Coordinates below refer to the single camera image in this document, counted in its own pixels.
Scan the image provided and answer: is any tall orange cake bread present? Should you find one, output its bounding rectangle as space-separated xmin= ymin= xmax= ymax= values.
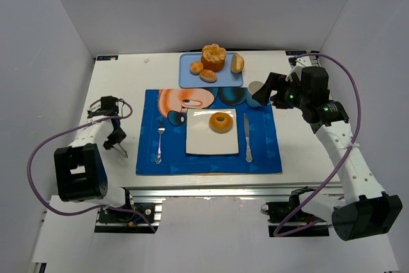
xmin=201 ymin=43 xmax=227 ymax=72

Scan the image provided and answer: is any cut half bread roll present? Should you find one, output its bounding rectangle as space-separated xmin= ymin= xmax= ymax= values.
xmin=231 ymin=54 xmax=245 ymax=74

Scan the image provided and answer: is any small round bun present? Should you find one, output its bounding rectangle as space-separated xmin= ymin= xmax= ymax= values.
xmin=190 ymin=61 xmax=204 ymax=75

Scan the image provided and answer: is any glazed round bun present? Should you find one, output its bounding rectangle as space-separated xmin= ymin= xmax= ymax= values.
xmin=199 ymin=69 xmax=217 ymax=83

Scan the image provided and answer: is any right blue corner label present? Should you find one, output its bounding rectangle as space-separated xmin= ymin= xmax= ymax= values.
xmin=285 ymin=50 xmax=307 ymax=57

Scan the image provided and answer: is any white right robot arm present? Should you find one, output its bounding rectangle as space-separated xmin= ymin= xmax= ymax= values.
xmin=252 ymin=54 xmax=403 ymax=241

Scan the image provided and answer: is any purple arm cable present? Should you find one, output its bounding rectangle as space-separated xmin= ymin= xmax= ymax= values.
xmin=26 ymin=98 xmax=157 ymax=234
xmin=274 ymin=52 xmax=362 ymax=238

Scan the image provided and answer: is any left blue corner label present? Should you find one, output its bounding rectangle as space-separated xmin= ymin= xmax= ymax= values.
xmin=96 ymin=55 xmax=118 ymax=61

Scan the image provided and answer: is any blue corner label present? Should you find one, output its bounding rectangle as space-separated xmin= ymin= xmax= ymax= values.
xmin=285 ymin=50 xmax=307 ymax=57
xmin=96 ymin=55 xmax=118 ymax=61

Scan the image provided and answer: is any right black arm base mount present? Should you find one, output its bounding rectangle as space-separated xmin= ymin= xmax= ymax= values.
xmin=260 ymin=187 xmax=330 ymax=238

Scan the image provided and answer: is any light blue tray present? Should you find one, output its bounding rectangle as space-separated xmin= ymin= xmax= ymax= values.
xmin=178 ymin=52 xmax=243 ymax=88

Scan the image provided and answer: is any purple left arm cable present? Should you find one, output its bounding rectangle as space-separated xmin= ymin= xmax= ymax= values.
xmin=26 ymin=98 xmax=157 ymax=234

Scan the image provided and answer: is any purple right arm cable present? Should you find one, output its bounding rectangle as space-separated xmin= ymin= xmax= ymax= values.
xmin=274 ymin=52 xmax=362 ymax=238

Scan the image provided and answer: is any aluminium frame rail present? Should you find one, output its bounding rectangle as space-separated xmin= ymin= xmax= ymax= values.
xmin=124 ymin=183 xmax=344 ymax=199

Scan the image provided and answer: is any silver table knife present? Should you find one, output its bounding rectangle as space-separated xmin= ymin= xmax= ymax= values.
xmin=243 ymin=113 xmax=252 ymax=163

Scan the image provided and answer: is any blue cartoon placemat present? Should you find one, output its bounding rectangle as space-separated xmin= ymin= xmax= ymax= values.
xmin=135 ymin=87 xmax=282 ymax=175

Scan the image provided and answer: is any white and blue mug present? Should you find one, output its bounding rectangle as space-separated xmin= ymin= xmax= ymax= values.
xmin=246 ymin=81 xmax=263 ymax=108

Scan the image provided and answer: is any white square plate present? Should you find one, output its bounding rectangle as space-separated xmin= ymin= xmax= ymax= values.
xmin=186 ymin=109 xmax=239 ymax=155

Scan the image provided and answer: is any silver fork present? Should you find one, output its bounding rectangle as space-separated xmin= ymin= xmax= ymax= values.
xmin=155 ymin=117 xmax=166 ymax=164

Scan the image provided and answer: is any ring donut bread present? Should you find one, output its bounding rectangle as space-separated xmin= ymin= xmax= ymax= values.
xmin=209 ymin=112 xmax=233 ymax=133

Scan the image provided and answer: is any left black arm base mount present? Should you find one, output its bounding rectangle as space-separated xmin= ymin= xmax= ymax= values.
xmin=94 ymin=197 xmax=165 ymax=234

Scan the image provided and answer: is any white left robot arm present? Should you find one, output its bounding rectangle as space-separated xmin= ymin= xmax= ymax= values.
xmin=54 ymin=96 xmax=134 ymax=210

